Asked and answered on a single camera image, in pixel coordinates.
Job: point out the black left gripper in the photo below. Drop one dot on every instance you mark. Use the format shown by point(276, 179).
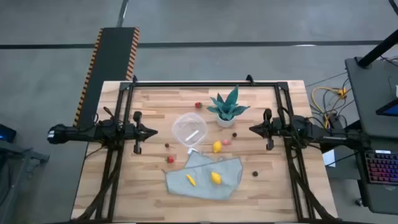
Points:
point(136, 132)

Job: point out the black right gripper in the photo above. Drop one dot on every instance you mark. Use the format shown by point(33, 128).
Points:
point(269, 129)

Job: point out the red toy strawberry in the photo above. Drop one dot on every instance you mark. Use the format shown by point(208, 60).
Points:
point(198, 105)
point(170, 160)

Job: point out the small pink toy fruit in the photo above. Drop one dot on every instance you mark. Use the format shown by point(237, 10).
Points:
point(226, 142)

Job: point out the yellow toy lemon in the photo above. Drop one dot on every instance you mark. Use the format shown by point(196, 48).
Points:
point(215, 178)
point(217, 146)

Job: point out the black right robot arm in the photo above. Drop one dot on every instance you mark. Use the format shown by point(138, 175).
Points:
point(326, 133)

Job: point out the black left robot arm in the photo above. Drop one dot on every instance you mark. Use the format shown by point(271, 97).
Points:
point(77, 133)

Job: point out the clear plastic tupperware container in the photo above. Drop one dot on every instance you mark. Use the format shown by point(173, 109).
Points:
point(183, 124)

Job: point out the snake plant in white pot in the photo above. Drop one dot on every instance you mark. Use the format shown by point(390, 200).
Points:
point(228, 107)

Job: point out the white paper sheet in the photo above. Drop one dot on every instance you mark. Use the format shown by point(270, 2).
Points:
point(329, 158)

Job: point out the grey waffle-weave towel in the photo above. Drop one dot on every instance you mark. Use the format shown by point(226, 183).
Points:
point(202, 190)

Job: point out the black ramp with hazard stripes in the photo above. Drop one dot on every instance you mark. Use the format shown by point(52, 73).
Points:
point(112, 56)

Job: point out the grey side desk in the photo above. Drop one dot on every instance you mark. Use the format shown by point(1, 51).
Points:
point(373, 93)

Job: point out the black caster wheel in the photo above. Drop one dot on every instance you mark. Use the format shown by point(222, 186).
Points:
point(359, 202)

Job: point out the backlit rainbow keyboard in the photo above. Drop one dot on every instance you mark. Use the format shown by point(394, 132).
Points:
point(382, 168)

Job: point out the grey metal stand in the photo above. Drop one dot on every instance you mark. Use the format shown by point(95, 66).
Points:
point(18, 155)

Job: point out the dark laptop with blue screen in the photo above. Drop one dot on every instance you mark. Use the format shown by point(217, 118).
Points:
point(390, 109)

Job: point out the dark device with blue light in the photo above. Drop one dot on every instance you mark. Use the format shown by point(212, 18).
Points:
point(7, 133)

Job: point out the black slanted pole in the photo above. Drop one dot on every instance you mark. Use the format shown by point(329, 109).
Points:
point(377, 49)

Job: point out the black metal table frame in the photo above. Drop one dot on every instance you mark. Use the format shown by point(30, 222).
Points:
point(202, 84)

